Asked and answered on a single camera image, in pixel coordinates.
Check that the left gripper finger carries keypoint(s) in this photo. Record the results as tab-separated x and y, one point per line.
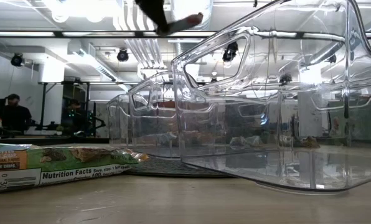
154	12

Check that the silver blue granola bar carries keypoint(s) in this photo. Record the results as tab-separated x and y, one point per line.
238	142

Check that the blue white granola bar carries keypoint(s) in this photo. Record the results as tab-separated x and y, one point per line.
254	141

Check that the black ceiling spotlight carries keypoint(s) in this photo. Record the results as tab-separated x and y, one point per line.
285	79
122	55
332	58
17	59
230	51

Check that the black overhead beam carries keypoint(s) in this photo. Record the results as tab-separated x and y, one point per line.
95	34

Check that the black metal rack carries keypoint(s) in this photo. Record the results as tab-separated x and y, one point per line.
87	99

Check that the clear plastic bin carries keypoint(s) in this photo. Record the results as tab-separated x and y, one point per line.
154	124
266	174
118	124

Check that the person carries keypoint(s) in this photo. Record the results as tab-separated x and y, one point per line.
15	116
75	116

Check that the round grey woven placemat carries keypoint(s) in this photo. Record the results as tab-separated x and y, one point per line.
167	169

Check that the silver ceiling duct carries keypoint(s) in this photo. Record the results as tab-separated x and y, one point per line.
191	7

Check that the black aluminium table frame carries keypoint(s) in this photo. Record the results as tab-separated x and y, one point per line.
79	140

